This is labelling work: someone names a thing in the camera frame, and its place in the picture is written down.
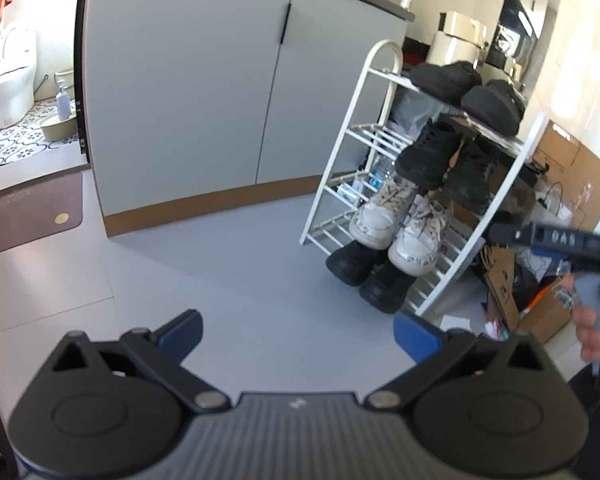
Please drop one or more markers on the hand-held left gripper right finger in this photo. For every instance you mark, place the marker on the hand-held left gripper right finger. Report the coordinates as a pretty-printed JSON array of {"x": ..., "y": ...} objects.
[{"x": 415, "y": 335}]

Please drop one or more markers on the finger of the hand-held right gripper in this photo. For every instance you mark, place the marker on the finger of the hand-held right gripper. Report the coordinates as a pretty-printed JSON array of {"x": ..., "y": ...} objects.
[{"x": 505, "y": 233}]

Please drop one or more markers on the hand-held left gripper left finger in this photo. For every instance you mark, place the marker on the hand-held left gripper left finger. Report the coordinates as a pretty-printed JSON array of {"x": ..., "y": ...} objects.
[{"x": 182, "y": 332}]

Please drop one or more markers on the black chunky platform shoe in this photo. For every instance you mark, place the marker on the black chunky platform shoe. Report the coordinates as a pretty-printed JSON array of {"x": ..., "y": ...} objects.
[
  {"x": 385, "y": 285},
  {"x": 352, "y": 262}
]

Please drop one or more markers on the black lace-up sneaker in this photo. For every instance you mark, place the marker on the black lace-up sneaker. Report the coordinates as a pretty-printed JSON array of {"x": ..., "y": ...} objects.
[
  {"x": 425, "y": 155},
  {"x": 472, "y": 175}
]

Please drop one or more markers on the white lace-up sneaker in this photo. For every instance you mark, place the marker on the white lace-up sneaker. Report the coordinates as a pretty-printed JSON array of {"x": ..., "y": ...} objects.
[
  {"x": 420, "y": 245},
  {"x": 380, "y": 215}
]

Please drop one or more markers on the person's right hand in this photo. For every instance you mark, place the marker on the person's right hand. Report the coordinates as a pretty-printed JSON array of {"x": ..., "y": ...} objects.
[{"x": 592, "y": 345}]

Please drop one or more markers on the small cardboard box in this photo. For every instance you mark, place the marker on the small cardboard box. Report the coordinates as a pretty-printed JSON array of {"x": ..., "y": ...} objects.
[{"x": 550, "y": 310}]

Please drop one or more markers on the brown cardboard box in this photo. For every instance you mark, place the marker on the brown cardboard box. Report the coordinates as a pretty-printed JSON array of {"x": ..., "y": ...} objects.
[{"x": 575, "y": 170}]

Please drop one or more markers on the clear water bottle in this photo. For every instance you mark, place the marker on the clear water bottle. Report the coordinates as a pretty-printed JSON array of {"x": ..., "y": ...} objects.
[{"x": 377, "y": 175}]

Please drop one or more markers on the person's dark clothing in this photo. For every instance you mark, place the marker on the person's dark clothing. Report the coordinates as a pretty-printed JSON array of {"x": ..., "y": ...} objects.
[{"x": 595, "y": 425}]

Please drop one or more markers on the brown door mat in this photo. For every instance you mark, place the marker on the brown door mat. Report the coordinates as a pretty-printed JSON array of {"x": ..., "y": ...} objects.
[{"x": 30, "y": 210}]

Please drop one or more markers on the white kitchen appliance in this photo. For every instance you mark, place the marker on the white kitchen appliance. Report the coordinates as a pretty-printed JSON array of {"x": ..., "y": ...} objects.
[{"x": 455, "y": 40}]

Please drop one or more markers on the black coffee machine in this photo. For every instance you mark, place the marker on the black coffee machine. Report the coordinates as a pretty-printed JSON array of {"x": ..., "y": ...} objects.
[{"x": 512, "y": 25}]

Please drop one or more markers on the beige wash basin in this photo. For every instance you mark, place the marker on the beige wash basin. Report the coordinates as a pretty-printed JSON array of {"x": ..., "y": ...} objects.
[{"x": 57, "y": 127}]

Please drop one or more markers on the grey cabinet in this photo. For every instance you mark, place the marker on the grey cabinet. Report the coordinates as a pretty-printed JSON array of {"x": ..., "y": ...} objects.
[{"x": 180, "y": 85}]

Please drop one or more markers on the blue soap bottle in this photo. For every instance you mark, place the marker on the blue soap bottle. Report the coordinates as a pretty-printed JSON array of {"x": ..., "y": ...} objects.
[{"x": 63, "y": 102}]

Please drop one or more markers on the white toilet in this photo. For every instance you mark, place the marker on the white toilet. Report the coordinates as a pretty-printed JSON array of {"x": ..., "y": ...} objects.
[{"x": 12, "y": 75}]

